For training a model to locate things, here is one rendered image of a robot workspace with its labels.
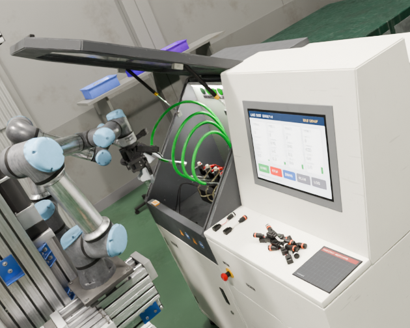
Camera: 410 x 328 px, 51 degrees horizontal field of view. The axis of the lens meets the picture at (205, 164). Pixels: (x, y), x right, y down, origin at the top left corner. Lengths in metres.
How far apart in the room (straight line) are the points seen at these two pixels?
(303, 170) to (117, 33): 4.01
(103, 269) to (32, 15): 3.61
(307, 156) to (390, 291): 0.52
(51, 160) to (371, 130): 0.98
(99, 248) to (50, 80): 3.48
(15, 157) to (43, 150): 0.10
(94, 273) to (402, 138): 1.20
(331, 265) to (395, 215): 0.26
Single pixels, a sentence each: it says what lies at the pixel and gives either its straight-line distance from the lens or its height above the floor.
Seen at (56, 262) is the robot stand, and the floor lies 1.11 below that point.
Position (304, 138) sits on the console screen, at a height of 1.33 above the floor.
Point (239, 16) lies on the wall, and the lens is 6.24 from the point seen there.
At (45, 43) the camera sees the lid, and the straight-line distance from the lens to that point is 1.64.
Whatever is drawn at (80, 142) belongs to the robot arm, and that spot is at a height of 1.53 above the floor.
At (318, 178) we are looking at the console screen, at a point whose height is 1.21.
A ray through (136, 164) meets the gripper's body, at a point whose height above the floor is 1.33.
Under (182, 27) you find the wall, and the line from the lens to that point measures 5.69.
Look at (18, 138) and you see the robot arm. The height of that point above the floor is 1.60.
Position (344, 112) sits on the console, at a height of 1.43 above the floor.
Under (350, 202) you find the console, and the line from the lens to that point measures 1.42.
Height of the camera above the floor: 1.92
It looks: 22 degrees down
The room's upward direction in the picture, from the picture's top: 24 degrees counter-clockwise
